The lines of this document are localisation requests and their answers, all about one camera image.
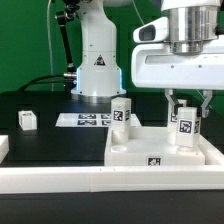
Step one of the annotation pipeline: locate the black cable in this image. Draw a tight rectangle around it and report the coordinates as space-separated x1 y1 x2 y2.
18 73 68 93

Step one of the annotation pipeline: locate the white square table top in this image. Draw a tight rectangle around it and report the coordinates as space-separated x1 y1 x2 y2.
104 127 205 166

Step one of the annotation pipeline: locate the thin grey cable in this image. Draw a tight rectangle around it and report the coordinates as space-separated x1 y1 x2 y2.
130 0 148 26

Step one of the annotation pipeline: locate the white marker base plate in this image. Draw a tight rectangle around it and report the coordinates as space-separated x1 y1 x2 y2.
56 113 141 127

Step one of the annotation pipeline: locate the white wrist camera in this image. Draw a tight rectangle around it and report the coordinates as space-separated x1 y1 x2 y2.
133 17 169 43

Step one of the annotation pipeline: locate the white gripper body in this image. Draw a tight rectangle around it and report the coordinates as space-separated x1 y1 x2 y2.
131 43 224 90

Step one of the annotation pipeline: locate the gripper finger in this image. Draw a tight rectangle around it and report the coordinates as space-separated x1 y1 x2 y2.
201 90 213 118
165 89 179 114

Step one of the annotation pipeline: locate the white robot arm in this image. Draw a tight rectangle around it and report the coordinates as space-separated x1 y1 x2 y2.
72 0 224 117

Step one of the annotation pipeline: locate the white U-shaped fence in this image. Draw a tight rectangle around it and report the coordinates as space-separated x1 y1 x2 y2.
0 135 224 194

